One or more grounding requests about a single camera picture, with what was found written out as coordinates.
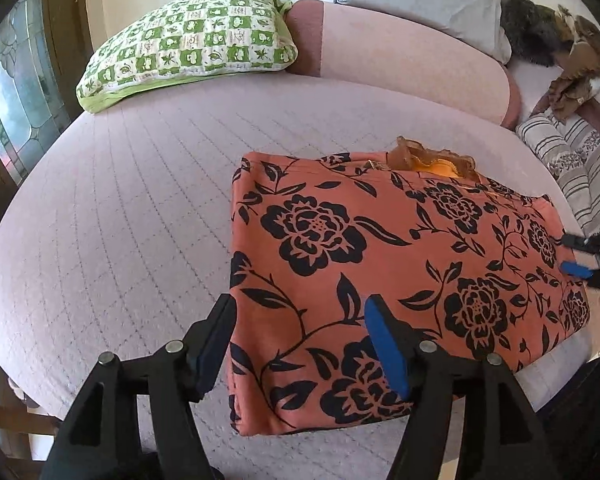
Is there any small striped floral pillow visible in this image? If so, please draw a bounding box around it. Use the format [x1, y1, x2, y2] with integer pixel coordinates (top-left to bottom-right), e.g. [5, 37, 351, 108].
[515, 114, 589, 182]

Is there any grey blue pillow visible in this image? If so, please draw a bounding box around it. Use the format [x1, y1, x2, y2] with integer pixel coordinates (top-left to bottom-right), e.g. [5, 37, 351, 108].
[332, 0, 504, 57]

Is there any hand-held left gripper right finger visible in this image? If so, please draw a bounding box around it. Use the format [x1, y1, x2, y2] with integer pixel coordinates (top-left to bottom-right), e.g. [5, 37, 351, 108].
[363, 293, 552, 480]

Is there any green white checked pillow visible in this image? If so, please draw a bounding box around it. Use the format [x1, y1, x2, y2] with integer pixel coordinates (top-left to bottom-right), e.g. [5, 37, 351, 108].
[76, 0, 299, 114]

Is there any pink quilted bed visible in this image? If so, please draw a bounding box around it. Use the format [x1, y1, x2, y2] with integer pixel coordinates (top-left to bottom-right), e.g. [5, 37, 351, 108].
[0, 77, 600, 463]

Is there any brown crumpled cloth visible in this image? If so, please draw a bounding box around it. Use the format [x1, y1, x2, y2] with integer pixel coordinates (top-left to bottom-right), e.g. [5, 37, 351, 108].
[544, 4, 600, 122]

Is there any orange black floral blouse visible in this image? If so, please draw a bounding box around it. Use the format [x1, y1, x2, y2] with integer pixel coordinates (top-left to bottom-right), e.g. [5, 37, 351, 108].
[228, 136, 592, 436]

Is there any large striped floral pillow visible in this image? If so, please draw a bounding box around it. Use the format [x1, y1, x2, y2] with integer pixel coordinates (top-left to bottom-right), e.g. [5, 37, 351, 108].
[554, 114, 600, 237]

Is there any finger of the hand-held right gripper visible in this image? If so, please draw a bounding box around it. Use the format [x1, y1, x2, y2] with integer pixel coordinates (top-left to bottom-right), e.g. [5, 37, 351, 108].
[560, 261, 596, 282]
[561, 232, 600, 257]

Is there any pink maroon bolster cushion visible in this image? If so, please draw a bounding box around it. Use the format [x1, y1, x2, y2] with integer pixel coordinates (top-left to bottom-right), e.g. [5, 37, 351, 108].
[285, 0, 522, 129]

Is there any dark furry garment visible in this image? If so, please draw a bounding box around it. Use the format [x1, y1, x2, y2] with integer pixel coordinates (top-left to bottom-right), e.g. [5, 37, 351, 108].
[500, 0, 574, 69]

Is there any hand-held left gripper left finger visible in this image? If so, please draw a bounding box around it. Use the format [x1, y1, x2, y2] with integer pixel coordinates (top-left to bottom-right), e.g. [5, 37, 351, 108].
[40, 292, 239, 480]

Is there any stained glass window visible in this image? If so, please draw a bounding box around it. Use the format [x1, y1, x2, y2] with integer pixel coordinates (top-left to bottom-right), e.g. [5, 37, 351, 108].
[0, 0, 72, 187]

